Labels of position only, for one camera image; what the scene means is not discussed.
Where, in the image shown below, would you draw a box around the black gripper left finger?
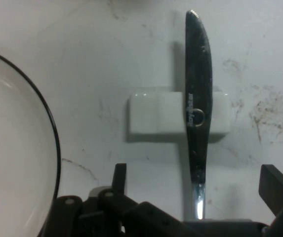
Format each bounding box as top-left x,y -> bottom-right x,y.
43,162 -> 189,237

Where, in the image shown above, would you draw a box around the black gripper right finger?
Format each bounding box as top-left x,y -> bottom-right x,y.
258,164 -> 283,237

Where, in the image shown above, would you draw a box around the steel table knife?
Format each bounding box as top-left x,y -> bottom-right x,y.
184,9 -> 214,220

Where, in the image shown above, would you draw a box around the white plate with black rim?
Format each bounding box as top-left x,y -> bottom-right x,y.
0,46 -> 62,237

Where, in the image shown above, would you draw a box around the white ceramic cutlery rest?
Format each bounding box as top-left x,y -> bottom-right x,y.
127,91 -> 232,143

